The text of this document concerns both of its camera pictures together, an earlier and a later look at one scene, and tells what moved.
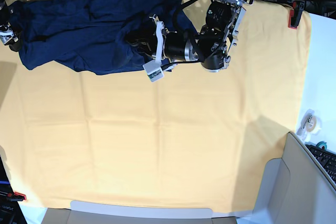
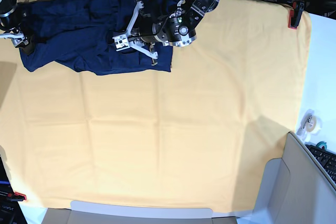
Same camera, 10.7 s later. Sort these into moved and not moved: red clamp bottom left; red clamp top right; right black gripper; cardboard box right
Moved: right black gripper
Not moved: red clamp bottom left; red clamp top right; cardboard box right
